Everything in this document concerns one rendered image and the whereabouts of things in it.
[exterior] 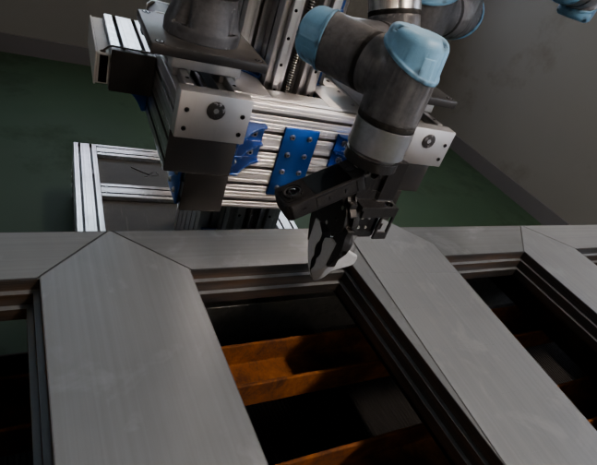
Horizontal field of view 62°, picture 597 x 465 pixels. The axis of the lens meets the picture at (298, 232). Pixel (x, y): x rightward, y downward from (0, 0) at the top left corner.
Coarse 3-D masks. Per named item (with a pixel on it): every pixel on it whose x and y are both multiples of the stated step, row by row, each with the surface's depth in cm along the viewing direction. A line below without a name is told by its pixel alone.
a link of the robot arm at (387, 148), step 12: (360, 120) 60; (360, 132) 60; (372, 132) 59; (384, 132) 58; (360, 144) 60; (372, 144) 59; (384, 144) 59; (396, 144) 59; (408, 144) 61; (372, 156) 60; (384, 156) 60; (396, 156) 60
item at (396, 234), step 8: (384, 224) 94; (392, 224) 95; (392, 232) 92; (400, 232) 93; (408, 232) 94; (360, 240) 86; (368, 240) 87; (376, 240) 88; (384, 240) 89; (392, 240) 90; (400, 240) 91; (408, 240) 91; (416, 240) 92; (424, 240) 93
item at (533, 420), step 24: (480, 408) 62; (504, 408) 63; (528, 408) 64; (552, 408) 66; (576, 408) 67; (504, 432) 60; (528, 432) 61; (552, 432) 62; (576, 432) 63; (504, 456) 56
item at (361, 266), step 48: (0, 288) 56; (240, 288) 72; (288, 288) 76; (336, 288) 81; (384, 288) 77; (528, 288) 100; (384, 336) 72; (432, 384) 65; (48, 432) 45; (480, 432) 58
